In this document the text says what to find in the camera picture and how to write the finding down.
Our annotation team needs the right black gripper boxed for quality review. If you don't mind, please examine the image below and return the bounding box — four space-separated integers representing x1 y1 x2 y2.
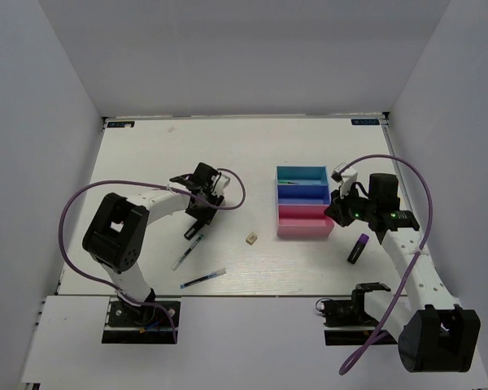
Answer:
324 183 377 227

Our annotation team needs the yellow cap black highlighter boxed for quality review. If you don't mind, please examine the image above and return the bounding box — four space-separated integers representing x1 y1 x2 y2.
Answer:
184 223 202 241

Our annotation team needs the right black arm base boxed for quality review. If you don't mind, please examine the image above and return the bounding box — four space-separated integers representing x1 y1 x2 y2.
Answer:
315 282 390 346

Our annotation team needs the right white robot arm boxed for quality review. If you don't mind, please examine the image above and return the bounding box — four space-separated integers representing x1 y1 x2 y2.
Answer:
325 168 481 373

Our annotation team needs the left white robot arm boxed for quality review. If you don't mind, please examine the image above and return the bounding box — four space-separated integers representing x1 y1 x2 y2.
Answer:
82 162 230 324

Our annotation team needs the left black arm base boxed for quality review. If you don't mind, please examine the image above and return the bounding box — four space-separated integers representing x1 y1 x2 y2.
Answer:
102 299 175 345

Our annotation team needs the purple cap black highlighter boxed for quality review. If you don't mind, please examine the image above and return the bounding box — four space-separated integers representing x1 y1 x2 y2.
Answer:
347 233 369 264

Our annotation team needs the three-colour compartment box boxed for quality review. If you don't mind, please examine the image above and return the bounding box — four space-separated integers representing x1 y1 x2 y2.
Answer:
276 166 334 239

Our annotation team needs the green clear pen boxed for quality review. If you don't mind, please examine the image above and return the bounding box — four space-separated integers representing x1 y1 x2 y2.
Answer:
171 234 203 271

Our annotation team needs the small beige eraser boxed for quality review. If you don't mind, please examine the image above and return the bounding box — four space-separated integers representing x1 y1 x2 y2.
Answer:
246 232 258 245

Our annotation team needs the right blue corner label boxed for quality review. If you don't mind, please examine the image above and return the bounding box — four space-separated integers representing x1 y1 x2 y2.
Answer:
351 118 380 126

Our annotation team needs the blue corner label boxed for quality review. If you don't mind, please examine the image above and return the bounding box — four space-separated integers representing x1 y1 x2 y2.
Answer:
351 118 380 126
107 121 135 128

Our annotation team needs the blue clear pen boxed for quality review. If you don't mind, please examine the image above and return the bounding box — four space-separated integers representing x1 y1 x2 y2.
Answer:
180 268 226 289

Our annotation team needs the left blue corner label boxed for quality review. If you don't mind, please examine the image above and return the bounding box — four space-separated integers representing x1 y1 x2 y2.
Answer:
107 121 135 128

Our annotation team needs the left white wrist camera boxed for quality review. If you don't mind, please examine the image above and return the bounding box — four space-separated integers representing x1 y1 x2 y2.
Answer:
210 172 231 197

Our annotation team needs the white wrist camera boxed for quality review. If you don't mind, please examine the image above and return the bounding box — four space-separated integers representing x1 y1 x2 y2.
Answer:
331 163 358 199
210 172 231 197

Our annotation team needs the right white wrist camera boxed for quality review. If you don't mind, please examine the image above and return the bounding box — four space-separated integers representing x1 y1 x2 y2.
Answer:
331 163 358 199

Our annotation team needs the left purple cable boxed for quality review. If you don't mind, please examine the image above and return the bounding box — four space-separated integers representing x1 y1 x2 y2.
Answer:
59 168 246 345

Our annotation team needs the purple cable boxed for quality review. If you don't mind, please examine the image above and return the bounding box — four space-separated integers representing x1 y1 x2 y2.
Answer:
59 168 246 345
331 154 434 375

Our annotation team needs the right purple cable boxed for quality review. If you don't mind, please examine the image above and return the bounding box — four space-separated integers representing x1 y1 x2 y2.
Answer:
331 154 434 375

